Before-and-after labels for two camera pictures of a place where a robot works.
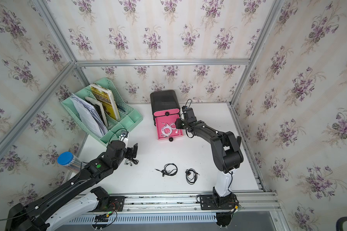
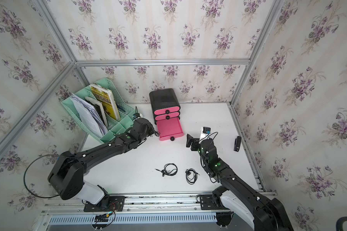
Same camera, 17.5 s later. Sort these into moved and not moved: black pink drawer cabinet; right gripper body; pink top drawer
Moved: right gripper body
Not moved: pink top drawer; black pink drawer cabinet
